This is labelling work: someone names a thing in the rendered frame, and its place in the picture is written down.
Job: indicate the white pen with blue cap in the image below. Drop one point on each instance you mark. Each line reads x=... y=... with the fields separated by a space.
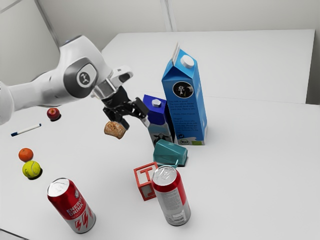
x=26 y=129

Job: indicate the red energy drink can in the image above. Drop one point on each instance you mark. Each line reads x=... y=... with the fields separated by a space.
x=71 y=206

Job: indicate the red can with grey label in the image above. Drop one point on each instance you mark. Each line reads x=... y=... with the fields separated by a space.
x=172 y=200

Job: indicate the yellow tennis ball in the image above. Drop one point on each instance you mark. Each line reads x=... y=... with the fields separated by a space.
x=31 y=169

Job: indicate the small dark blue milk carton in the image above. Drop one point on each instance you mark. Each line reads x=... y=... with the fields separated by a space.
x=158 y=117

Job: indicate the teal faceted mug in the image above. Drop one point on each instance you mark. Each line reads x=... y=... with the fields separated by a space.
x=170 y=153

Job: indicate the tall light blue milk carton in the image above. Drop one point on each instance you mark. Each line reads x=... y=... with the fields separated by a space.
x=186 y=105

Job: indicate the brown speckled bread piece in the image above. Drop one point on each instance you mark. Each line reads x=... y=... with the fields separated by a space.
x=114 y=130

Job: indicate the orange fruit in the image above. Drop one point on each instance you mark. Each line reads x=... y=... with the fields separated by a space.
x=25 y=154

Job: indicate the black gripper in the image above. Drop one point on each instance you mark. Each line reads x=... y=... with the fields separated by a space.
x=120 y=105

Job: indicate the red letter block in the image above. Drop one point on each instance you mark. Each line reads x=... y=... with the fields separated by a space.
x=143 y=180

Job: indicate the red apple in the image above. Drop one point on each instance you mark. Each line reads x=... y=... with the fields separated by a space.
x=53 y=113

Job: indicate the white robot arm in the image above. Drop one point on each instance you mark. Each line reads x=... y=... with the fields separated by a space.
x=50 y=85

